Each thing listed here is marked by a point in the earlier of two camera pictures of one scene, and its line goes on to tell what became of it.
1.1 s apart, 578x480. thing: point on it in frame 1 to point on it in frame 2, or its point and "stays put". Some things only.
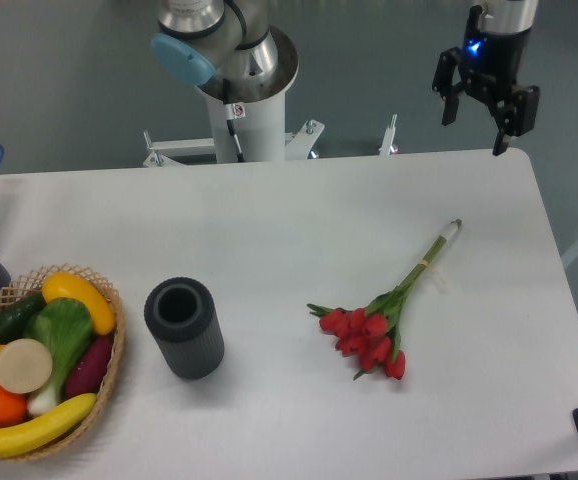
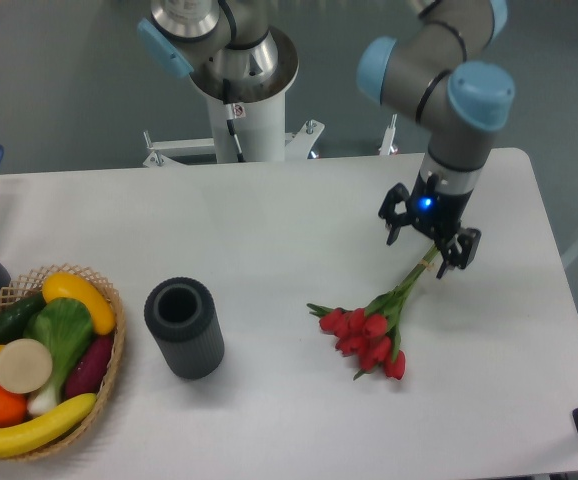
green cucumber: x=5 y=324 stays put
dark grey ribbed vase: x=183 y=315 stays put
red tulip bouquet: x=371 y=336 stays put
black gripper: x=492 y=63 to x=434 y=213
